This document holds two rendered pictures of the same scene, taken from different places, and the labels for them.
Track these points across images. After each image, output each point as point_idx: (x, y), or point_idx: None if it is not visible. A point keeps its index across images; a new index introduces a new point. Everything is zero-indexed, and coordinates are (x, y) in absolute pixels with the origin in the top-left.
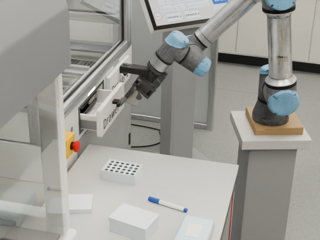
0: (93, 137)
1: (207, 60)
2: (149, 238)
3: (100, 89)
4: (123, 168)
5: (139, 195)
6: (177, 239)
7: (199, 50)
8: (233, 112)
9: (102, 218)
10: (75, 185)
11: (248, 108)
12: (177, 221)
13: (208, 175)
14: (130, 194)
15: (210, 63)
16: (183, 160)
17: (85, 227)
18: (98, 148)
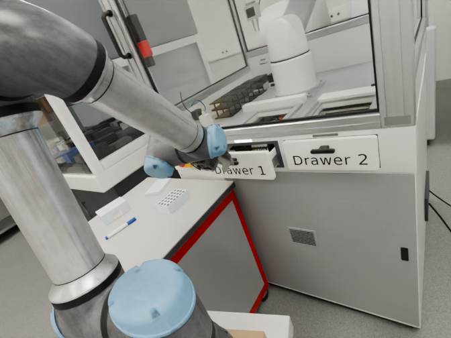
0: (258, 185)
1: (145, 161)
2: (103, 222)
3: (274, 148)
4: (170, 198)
5: (145, 214)
6: None
7: (159, 145)
8: (282, 319)
9: (137, 200)
10: (178, 185)
11: (254, 334)
12: (103, 235)
13: (135, 258)
14: (150, 210)
15: (145, 166)
16: (172, 239)
17: (135, 196)
18: (223, 186)
